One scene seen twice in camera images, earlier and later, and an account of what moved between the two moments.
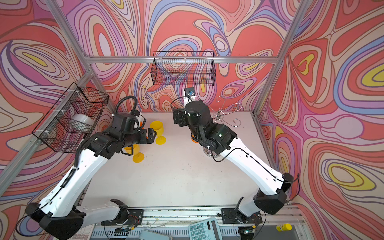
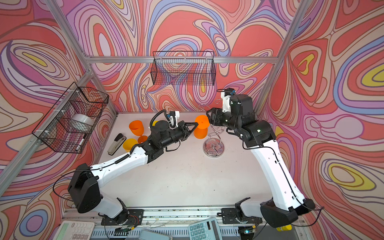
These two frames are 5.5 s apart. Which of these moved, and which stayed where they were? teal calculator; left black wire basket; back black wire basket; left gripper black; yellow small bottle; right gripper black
Moved: right gripper black; left gripper black
Stayed: back black wire basket; teal calculator; left black wire basket; yellow small bottle
